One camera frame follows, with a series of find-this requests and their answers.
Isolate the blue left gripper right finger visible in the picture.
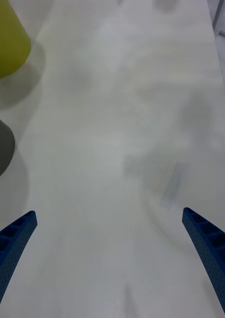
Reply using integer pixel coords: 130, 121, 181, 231
182, 207, 225, 318

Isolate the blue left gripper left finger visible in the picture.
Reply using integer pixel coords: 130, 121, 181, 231
0, 210, 38, 318

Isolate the grey plastic bin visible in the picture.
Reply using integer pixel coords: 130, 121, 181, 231
0, 113, 16, 182

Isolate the yellow-green plastic bin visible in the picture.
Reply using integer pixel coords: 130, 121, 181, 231
0, 0, 32, 80

